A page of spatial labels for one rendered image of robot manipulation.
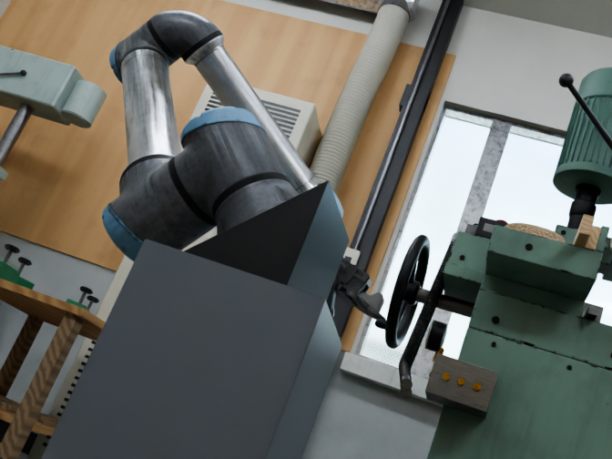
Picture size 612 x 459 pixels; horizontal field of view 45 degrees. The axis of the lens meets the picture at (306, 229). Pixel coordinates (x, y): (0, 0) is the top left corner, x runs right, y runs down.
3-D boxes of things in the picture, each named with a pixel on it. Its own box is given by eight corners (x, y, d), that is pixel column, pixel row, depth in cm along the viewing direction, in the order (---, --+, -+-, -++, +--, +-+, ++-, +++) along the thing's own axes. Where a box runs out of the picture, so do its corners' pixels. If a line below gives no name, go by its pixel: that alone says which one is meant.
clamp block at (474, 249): (447, 283, 184) (457, 251, 186) (501, 300, 179) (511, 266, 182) (446, 263, 170) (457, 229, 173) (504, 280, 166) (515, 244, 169)
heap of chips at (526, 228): (496, 242, 156) (501, 227, 158) (564, 260, 152) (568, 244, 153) (498, 226, 148) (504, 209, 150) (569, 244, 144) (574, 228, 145)
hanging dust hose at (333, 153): (272, 272, 325) (375, 20, 368) (309, 284, 321) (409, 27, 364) (266, 260, 309) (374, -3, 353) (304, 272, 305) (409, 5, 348)
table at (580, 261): (445, 321, 203) (452, 300, 205) (557, 354, 194) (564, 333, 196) (440, 237, 149) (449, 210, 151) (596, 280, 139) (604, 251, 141)
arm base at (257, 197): (305, 197, 117) (280, 149, 121) (203, 254, 119) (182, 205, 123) (334, 235, 134) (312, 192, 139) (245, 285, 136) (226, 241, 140)
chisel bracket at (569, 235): (545, 265, 180) (553, 234, 183) (604, 280, 176) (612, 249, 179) (547, 254, 174) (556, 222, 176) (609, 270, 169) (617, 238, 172)
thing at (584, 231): (546, 316, 187) (551, 301, 189) (555, 318, 187) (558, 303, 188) (578, 232, 138) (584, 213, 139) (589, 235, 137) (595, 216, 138)
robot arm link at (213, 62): (196, -12, 183) (350, 209, 192) (158, 19, 186) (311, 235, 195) (182, -15, 172) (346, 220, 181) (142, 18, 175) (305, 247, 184)
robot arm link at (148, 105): (171, 194, 126) (145, 3, 180) (96, 248, 131) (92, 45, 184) (226, 240, 136) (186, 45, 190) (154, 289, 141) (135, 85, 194)
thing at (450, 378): (424, 398, 148) (436, 361, 151) (485, 419, 144) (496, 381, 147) (423, 390, 141) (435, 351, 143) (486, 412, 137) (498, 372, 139)
